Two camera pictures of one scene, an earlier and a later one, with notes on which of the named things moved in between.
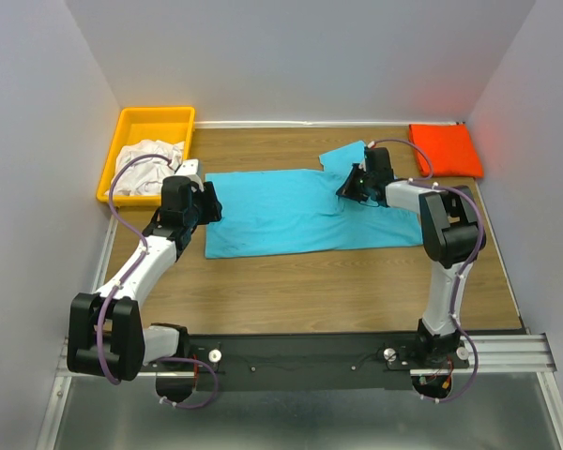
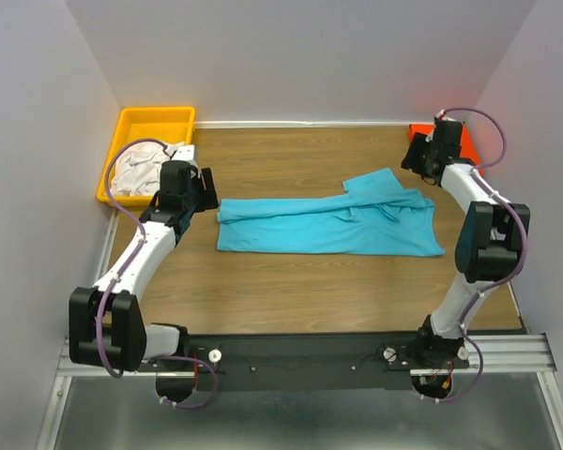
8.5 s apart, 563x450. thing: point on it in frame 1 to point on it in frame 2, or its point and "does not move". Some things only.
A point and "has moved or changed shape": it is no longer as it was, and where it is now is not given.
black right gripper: x=345 y=189 to x=418 y=143
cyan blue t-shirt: x=277 y=212 has moved or changed shape
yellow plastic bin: x=168 y=124 does not move
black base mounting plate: x=315 y=361 does not move
